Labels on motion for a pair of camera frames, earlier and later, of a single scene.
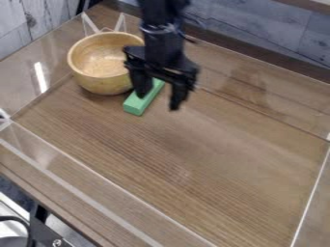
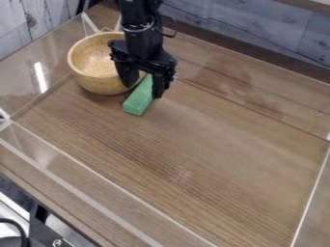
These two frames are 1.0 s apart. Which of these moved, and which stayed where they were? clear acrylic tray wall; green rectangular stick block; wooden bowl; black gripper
Moved: black gripper
Stayed: clear acrylic tray wall; wooden bowl; green rectangular stick block
